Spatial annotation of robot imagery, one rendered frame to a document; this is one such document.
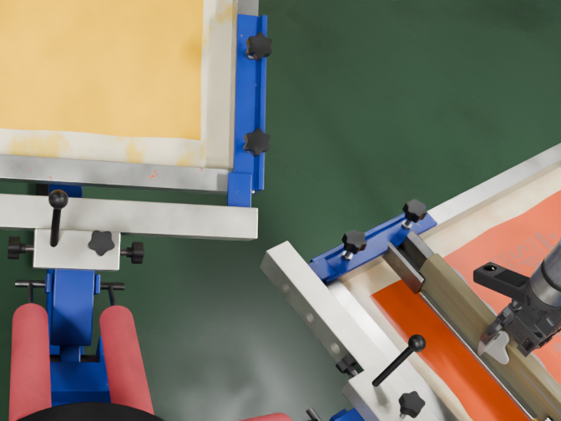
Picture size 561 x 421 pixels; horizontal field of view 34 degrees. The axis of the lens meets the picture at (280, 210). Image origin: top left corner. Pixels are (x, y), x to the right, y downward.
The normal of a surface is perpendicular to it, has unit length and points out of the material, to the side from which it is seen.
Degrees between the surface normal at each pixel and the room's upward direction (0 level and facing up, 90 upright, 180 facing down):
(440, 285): 89
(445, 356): 0
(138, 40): 32
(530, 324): 1
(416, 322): 0
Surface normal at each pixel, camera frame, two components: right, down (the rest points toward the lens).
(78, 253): 0.29, -0.11
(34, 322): 0.29, -0.91
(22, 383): -0.30, -0.86
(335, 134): 0.25, -0.62
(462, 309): -0.76, 0.33
